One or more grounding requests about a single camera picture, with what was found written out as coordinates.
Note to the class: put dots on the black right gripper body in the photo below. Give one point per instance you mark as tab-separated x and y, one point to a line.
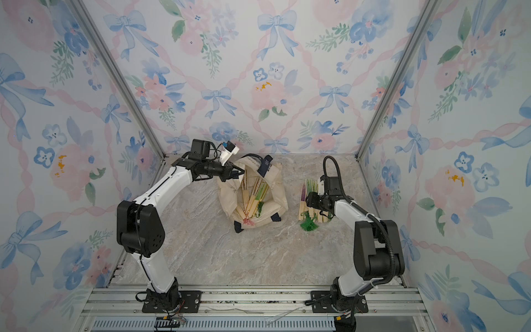
318	201

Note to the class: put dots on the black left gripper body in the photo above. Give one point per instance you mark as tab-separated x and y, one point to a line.
216	169

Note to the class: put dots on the purple bamboo folding fan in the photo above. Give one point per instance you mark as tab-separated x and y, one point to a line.
302	207

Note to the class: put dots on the beige tote bag navy handles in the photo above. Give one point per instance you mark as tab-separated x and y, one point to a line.
275	202

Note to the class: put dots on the light green bamboo fan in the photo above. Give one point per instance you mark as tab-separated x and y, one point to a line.
308	221

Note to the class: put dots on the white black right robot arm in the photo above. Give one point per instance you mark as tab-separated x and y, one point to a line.
377	257

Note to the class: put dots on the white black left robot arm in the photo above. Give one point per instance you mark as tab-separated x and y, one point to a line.
141	222

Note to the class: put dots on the white red printed fan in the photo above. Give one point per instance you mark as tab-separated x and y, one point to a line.
249	188

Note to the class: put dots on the dark green fan in bag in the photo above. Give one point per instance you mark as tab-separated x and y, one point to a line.
259	199

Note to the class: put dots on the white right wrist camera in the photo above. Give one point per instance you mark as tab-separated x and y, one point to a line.
320	186

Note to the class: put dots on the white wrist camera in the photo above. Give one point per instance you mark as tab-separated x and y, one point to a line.
228	150
320	186

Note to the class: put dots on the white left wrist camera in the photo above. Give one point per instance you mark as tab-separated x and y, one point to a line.
228	150

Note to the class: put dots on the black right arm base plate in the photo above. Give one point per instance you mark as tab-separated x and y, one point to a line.
319	301

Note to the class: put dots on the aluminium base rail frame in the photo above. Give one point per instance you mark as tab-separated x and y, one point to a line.
254	308

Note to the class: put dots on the aluminium corner post left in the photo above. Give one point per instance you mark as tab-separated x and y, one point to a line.
88	26

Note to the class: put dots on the aluminium corner post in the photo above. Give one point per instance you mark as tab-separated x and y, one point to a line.
424	20
88	26

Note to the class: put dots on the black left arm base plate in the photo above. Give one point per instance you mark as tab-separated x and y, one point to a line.
173	302

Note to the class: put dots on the aluminium corner post right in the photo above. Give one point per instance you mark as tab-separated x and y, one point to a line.
424	20

